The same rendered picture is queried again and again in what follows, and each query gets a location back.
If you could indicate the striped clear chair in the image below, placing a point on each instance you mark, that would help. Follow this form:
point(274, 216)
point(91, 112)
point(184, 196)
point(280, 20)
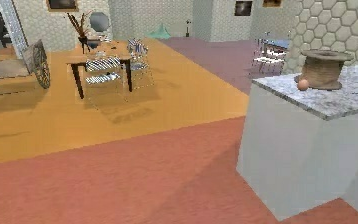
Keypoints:
point(103, 71)
point(138, 53)

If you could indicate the thin black floor lamp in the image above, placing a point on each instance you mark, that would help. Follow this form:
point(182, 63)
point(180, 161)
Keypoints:
point(187, 28)

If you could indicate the brown wooden table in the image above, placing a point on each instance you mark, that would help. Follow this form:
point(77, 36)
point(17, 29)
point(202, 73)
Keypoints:
point(104, 54)

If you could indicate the round grey mirror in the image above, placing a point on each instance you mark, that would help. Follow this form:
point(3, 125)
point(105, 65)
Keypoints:
point(99, 21)

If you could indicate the black framed dark picture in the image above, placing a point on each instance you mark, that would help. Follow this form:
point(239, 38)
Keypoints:
point(243, 8)

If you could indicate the white marble-top counter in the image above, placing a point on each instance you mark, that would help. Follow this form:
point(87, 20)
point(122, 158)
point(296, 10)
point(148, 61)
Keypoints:
point(297, 150)

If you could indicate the dark vase with dry twigs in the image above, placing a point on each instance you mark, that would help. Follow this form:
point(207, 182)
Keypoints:
point(82, 31)

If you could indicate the small orange ball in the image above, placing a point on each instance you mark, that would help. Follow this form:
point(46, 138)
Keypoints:
point(303, 84)

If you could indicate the brown framed small picture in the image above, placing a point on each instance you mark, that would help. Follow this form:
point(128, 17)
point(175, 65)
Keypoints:
point(272, 3)

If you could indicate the brown framed dark picture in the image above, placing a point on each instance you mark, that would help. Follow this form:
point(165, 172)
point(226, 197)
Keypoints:
point(62, 4)

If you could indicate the grey wooden cart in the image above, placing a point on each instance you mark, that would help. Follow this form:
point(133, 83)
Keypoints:
point(23, 65)

